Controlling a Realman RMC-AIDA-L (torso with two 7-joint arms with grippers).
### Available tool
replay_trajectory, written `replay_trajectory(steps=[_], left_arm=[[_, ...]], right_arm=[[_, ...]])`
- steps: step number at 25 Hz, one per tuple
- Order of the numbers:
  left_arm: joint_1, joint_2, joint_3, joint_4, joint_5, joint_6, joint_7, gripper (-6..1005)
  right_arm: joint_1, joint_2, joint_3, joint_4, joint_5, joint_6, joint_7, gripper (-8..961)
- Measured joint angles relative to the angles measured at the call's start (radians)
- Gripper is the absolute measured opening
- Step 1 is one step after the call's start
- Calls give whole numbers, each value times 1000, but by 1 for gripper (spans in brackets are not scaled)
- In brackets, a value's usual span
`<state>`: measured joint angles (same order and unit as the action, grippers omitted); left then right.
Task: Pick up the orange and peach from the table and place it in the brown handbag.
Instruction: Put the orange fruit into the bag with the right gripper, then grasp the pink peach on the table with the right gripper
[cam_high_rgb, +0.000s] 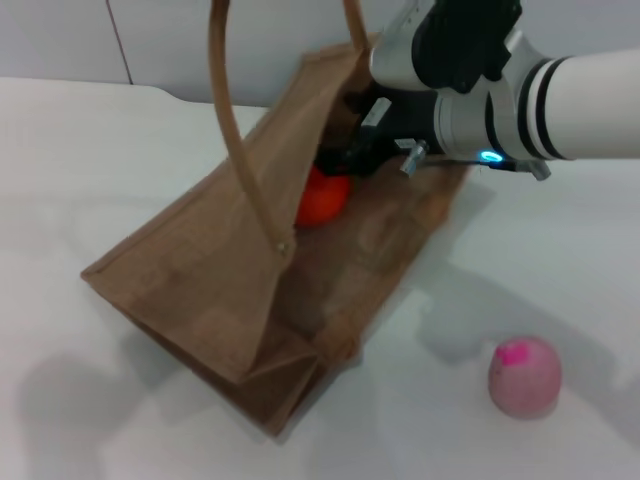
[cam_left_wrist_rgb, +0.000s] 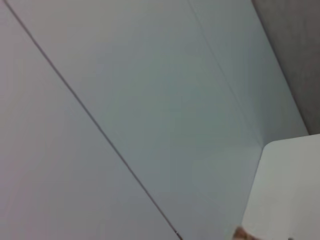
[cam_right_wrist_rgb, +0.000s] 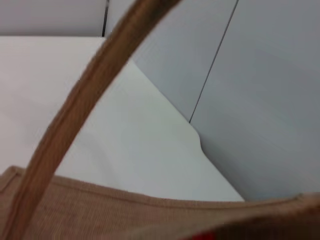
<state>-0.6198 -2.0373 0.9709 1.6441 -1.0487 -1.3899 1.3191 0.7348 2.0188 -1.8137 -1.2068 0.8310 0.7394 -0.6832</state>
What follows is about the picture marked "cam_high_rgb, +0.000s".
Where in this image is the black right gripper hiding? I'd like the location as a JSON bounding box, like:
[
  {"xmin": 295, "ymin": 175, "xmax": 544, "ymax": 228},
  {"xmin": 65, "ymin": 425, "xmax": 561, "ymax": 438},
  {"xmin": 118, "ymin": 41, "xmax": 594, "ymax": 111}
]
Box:
[{"xmin": 315, "ymin": 89, "xmax": 441, "ymax": 177}]

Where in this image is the orange fruit with stem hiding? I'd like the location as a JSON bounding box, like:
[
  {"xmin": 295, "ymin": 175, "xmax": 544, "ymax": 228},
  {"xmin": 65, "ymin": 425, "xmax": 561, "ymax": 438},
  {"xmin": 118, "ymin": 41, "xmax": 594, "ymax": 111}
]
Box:
[{"xmin": 294, "ymin": 167, "xmax": 351, "ymax": 229}]

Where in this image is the brown jute handbag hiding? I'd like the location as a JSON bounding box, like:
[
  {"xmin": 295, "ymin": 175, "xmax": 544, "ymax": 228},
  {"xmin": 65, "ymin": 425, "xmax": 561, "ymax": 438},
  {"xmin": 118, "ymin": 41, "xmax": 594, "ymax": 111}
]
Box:
[{"xmin": 80, "ymin": 0, "xmax": 474, "ymax": 441}]

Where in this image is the pink peach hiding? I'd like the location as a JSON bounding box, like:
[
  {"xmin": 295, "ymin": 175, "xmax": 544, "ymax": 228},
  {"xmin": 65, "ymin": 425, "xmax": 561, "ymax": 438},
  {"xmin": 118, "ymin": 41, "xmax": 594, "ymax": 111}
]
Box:
[{"xmin": 488, "ymin": 335, "xmax": 562, "ymax": 420}]

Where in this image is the reddish wall cable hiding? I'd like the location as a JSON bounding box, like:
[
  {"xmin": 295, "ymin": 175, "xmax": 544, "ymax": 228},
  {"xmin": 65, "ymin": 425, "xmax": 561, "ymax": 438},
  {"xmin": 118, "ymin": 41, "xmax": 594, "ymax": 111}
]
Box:
[{"xmin": 106, "ymin": 0, "xmax": 135, "ymax": 86}]

